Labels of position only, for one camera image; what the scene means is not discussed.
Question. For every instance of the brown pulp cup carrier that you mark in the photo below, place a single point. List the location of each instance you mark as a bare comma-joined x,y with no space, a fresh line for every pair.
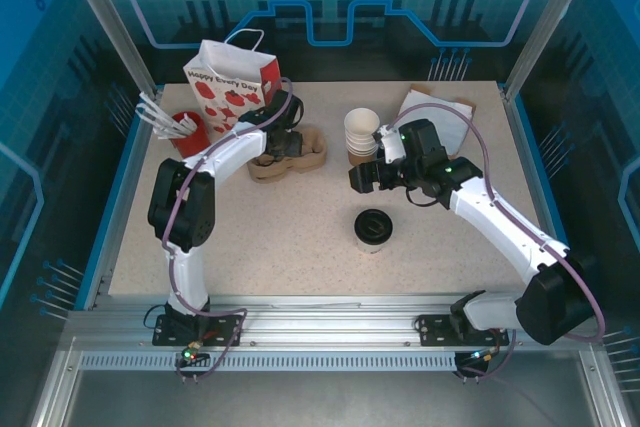
310,152

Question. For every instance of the poppy print paper gift bag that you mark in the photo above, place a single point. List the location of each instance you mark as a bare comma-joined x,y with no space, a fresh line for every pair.
220,92

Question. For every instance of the black plastic cup lid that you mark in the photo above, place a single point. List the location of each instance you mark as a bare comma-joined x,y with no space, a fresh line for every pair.
373,223

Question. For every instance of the white paper coffee cup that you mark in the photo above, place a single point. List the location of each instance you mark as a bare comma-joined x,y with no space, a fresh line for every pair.
374,246

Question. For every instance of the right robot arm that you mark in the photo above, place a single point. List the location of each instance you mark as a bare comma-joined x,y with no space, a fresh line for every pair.
500,217

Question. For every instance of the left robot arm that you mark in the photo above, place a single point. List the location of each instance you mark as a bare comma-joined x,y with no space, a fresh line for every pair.
190,277

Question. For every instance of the large white paper napkin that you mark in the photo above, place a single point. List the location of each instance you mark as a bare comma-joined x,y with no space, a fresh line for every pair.
452,127

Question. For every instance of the empty paper cup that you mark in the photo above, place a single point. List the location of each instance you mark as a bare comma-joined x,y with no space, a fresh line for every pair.
357,148
357,142
361,122

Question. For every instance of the red straw holder cup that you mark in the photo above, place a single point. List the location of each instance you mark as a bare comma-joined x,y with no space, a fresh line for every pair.
192,144

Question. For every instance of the small LED circuit board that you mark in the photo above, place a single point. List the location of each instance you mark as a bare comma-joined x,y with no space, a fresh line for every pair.
190,354
482,356

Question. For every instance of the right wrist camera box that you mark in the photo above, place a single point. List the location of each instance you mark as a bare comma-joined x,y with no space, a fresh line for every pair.
392,147

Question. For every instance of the aluminium front rail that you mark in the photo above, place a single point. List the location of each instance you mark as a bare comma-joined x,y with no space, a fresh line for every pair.
325,322

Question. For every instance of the aluminium frame post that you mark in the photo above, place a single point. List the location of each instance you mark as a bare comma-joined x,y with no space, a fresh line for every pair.
545,32
107,22

